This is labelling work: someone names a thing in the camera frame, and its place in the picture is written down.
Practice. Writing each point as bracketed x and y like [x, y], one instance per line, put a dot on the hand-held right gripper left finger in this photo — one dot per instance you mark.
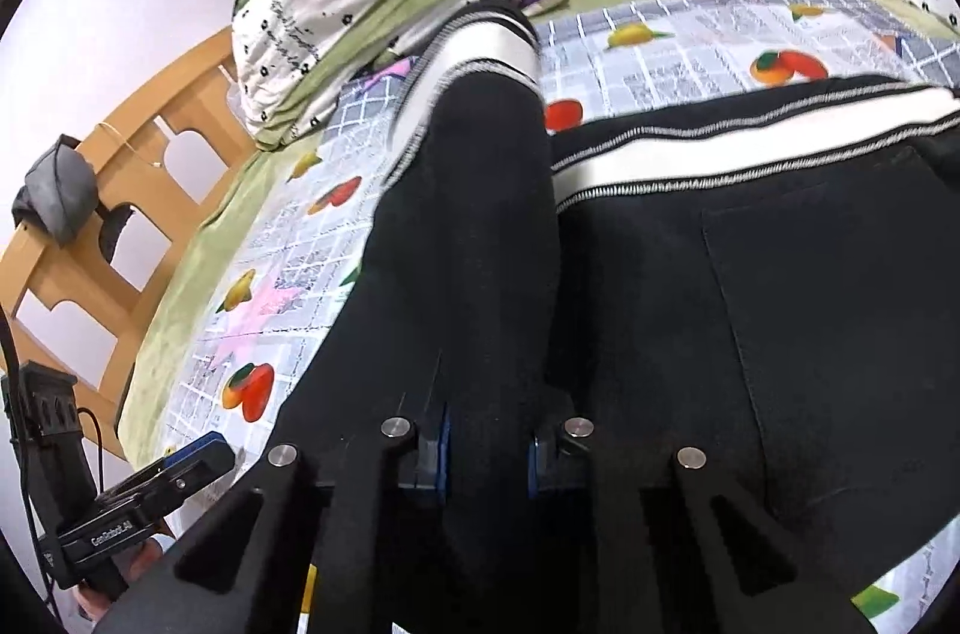
[444, 454]

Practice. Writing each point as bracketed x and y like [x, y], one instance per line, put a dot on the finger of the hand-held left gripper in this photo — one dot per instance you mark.
[199, 461]

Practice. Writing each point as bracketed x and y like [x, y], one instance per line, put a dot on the grey checked bed cloth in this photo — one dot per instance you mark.
[352, 113]

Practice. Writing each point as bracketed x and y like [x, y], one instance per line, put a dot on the wooden bed frame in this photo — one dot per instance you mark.
[187, 72]

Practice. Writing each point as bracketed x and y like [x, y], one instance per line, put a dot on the person's left hand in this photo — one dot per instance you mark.
[142, 559]

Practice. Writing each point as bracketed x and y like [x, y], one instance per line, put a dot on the white floral folded quilt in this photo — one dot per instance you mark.
[300, 27]

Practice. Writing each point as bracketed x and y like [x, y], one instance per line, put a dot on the black pants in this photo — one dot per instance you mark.
[787, 304]

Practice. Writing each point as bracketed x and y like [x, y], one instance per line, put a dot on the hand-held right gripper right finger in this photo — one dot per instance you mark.
[534, 469]

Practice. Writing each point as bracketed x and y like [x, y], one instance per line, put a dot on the white floral pillow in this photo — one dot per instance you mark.
[937, 0]

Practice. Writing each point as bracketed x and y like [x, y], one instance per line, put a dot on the grey cloth on rail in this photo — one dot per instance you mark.
[56, 191]

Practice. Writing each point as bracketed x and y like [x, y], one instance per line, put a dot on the fruit print plastic tablecloth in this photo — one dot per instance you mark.
[675, 34]

